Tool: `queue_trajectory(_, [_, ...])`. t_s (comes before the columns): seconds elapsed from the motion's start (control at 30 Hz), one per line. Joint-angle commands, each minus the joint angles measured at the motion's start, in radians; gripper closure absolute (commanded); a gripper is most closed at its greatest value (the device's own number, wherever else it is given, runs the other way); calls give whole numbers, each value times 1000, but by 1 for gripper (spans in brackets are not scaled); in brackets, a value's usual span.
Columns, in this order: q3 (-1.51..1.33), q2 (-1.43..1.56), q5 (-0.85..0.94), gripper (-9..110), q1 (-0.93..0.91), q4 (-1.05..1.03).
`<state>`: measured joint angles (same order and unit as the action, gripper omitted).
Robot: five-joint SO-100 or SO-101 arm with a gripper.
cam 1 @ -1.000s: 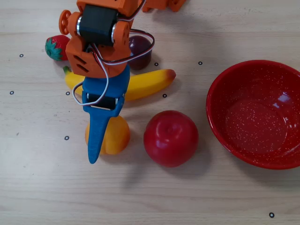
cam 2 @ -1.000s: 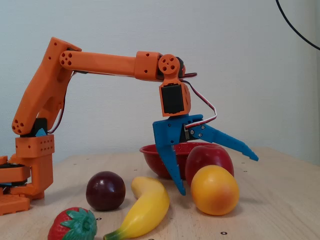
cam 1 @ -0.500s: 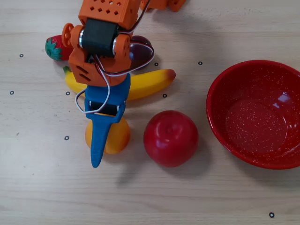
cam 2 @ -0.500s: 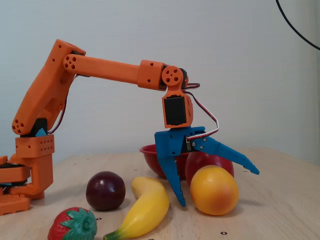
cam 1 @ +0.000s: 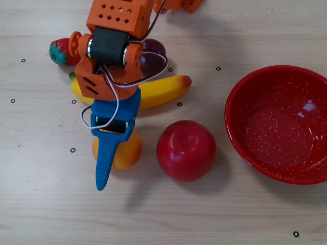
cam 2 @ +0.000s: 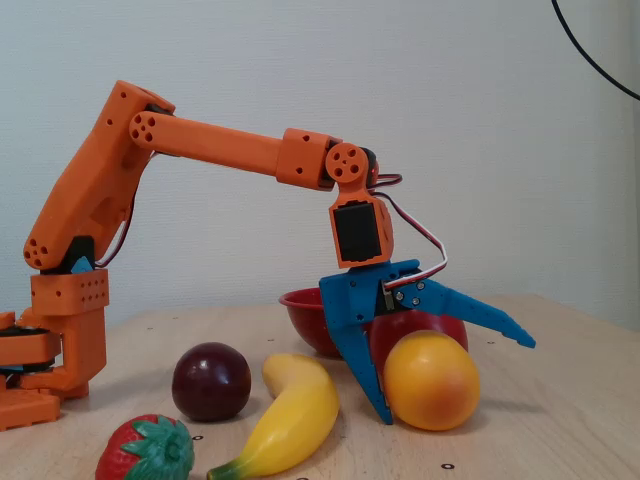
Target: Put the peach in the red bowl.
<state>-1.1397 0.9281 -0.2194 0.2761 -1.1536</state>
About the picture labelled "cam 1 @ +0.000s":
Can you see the blue movable gripper finger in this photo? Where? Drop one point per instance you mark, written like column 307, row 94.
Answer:
column 106, row 158

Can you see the orange yellow toy peach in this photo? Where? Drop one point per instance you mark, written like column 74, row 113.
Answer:
column 130, row 153

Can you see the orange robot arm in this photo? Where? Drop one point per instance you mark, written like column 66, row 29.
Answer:
column 115, row 15

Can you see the red speckled enamel bowl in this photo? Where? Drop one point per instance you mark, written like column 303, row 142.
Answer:
column 255, row 97

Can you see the yellow toy banana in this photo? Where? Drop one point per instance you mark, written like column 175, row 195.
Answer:
column 163, row 89

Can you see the dark purple toy plum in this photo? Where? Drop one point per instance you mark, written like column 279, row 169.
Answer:
column 150, row 65

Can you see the red toy apple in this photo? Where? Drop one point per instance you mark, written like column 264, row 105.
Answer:
column 186, row 153

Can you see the red toy strawberry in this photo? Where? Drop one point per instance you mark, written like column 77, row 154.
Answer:
column 61, row 54

